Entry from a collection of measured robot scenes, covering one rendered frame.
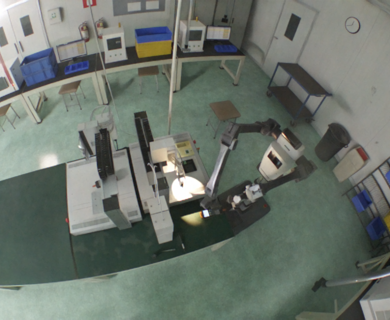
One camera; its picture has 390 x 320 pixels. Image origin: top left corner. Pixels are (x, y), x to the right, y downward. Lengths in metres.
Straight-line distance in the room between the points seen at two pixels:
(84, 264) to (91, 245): 0.18
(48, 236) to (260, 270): 2.37
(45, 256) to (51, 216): 0.39
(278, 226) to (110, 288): 2.28
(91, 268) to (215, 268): 1.41
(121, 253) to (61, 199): 0.81
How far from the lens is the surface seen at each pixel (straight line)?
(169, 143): 1.33
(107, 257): 1.79
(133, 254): 1.74
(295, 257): 2.95
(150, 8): 5.15
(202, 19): 5.13
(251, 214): 2.49
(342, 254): 3.55
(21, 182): 2.53
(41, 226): 2.14
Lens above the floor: 2.45
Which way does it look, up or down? 56 degrees down
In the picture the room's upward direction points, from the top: 11 degrees clockwise
